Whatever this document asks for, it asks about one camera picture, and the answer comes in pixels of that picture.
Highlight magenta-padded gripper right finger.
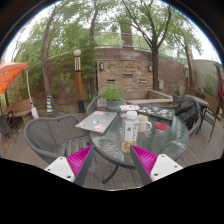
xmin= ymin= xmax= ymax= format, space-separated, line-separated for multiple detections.
xmin=129 ymin=144 xmax=184 ymax=186

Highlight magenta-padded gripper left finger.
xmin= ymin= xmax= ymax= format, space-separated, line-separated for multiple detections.
xmin=44 ymin=144 xmax=97 ymax=187

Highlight clear white-capped drink bottle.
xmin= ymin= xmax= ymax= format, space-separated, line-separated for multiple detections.
xmin=120 ymin=110 xmax=139 ymax=154

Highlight stone water basin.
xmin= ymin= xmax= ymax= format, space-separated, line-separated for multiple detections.
xmin=126 ymin=89 xmax=174 ymax=106

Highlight flat round red coaster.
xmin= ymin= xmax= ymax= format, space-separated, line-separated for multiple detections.
xmin=155 ymin=122 xmax=168 ymax=131

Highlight white ceramic mug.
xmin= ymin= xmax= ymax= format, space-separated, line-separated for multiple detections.
xmin=137 ymin=114 xmax=153 ymax=133

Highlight silver laptop with stickers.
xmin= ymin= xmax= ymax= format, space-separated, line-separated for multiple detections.
xmin=75 ymin=110 xmax=119 ymax=135

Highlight black laptop with stickers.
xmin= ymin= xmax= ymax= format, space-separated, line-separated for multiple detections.
xmin=138 ymin=105 xmax=176 ymax=122

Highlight white sticker sheet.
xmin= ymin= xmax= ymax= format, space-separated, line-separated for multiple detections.
xmin=119 ymin=104 xmax=141 ymax=112

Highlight black jacket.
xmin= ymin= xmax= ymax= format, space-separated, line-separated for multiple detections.
xmin=174 ymin=96 xmax=199 ymax=130

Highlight yellow and blue striped cone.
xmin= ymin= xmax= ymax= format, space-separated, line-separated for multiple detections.
xmin=45 ymin=95 xmax=55 ymax=114

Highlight white canopy base weight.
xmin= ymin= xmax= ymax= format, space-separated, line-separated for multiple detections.
xmin=30 ymin=107 xmax=40 ymax=120

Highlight green plant in teal pot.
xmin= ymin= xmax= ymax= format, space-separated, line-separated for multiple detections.
xmin=99 ymin=83 xmax=125 ymax=113

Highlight black folding chair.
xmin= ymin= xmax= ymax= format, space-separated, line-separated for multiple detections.
xmin=196 ymin=96 xmax=223 ymax=142

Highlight wooden bench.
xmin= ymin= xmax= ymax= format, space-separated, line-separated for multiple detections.
xmin=4 ymin=98 xmax=36 ymax=118

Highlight dark-trunked tree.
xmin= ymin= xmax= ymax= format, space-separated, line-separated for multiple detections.
xmin=116 ymin=0 xmax=188 ymax=92

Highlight leaning grey-trunked tree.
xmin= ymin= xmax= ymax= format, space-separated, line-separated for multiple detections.
xmin=36 ymin=3 xmax=73 ymax=113

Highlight closed red parasol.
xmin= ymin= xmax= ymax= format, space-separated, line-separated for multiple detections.
xmin=215 ymin=63 xmax=224 ymax=111

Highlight orange canopy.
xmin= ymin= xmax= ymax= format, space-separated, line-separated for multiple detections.
xmin=0 ymin=62 xmax=29 ymax=95

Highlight striped globe lamp post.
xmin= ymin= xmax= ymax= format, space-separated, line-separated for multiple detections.
xmin=73 ymin=49 xmax=86 ymax=113

